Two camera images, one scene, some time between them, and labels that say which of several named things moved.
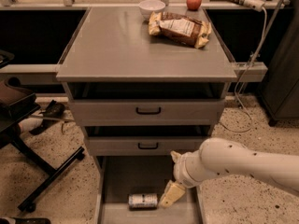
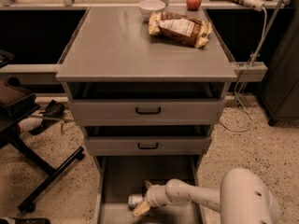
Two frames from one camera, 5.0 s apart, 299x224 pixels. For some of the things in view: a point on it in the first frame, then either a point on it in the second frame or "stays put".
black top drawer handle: x=149 y=113 stays put
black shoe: x=54 y=110 stays put
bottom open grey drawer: x=119 y=176 stays put
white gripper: x=181 y=172 → x=154 y=194
